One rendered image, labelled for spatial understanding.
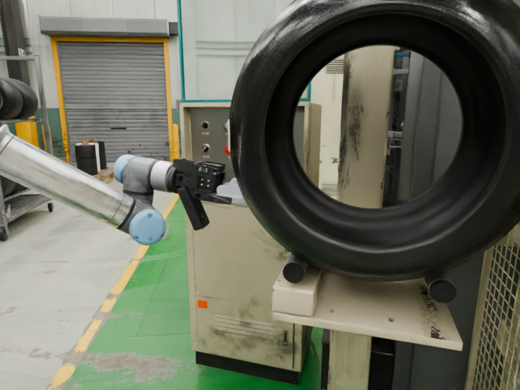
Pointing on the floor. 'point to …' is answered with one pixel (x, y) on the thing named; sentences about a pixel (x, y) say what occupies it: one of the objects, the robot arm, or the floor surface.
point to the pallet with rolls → (94, 159)
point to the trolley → (18, 94)
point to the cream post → (360, 181)
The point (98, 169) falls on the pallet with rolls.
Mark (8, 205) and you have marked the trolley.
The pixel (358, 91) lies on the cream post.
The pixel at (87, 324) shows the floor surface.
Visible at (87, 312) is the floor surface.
